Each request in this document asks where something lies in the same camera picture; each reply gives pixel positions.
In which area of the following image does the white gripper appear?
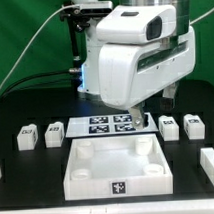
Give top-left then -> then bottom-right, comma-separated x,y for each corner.
98,27 -> 195,130

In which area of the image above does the white square tabletop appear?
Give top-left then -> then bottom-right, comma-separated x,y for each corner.
64,133 -> 173,200

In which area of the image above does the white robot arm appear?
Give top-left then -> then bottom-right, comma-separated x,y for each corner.
67,0 -> 195,129

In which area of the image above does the white marker plate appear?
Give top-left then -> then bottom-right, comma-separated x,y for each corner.
66,113 -> 158,138

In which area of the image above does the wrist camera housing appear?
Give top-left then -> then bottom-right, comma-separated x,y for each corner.
96,5 -> 176,45

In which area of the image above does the white obstacle bracket right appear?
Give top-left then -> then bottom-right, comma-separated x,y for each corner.
200,147 -> 214,186

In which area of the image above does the black cable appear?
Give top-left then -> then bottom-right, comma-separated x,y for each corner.
0,69 -> 83,100

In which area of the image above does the black camera on mount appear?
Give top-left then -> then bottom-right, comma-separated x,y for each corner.
60,1 -> 114,20

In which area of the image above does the white front rail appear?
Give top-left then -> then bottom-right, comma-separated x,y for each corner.
0,199 -> 214,214

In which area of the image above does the white cable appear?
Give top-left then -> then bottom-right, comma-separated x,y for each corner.
0,4 -> 83,100

